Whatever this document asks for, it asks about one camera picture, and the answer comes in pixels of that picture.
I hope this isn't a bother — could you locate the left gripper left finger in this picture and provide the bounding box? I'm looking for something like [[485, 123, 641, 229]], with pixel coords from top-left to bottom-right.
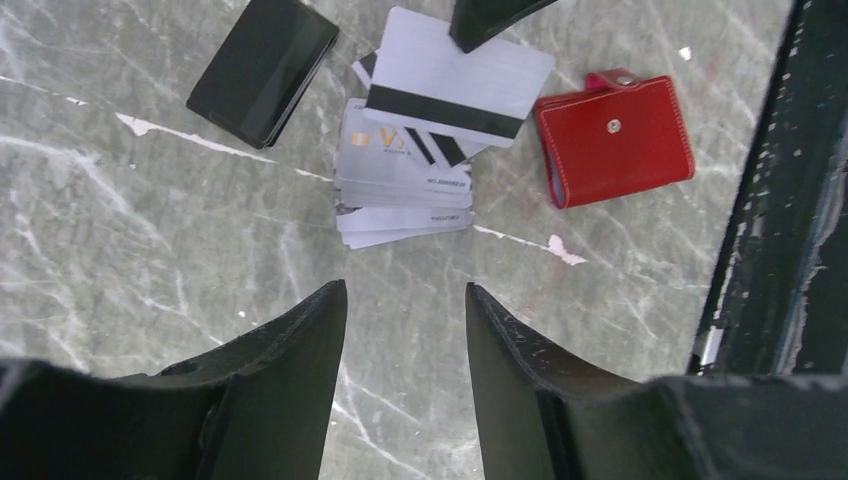
[[1, 280, 348, 479]]

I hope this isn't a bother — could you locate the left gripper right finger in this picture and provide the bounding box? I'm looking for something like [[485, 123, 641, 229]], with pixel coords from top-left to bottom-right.
[[465, 283, 847, 479]]

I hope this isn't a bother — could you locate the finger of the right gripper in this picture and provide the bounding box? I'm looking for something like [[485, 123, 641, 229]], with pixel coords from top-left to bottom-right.
[[449, 0, 556, 53]]

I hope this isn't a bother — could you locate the single white stripe card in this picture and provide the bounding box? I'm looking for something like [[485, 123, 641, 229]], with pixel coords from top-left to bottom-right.
[[364, 6, 555, 148]]

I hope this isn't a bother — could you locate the white magnetic stripe card stack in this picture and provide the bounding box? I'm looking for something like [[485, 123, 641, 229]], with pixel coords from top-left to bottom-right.
[[333, 51, 492, 251]]

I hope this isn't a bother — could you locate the red leather wallet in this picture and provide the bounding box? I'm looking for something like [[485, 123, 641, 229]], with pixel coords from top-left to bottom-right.
[[533, 68, 696, 209]]

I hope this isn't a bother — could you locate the black card holder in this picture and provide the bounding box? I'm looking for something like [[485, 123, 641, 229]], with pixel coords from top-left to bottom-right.
[[186, 0, 340, 150]]

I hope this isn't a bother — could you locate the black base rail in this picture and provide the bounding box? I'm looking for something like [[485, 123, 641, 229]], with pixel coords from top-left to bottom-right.
[[688, 1, 847, 375]]

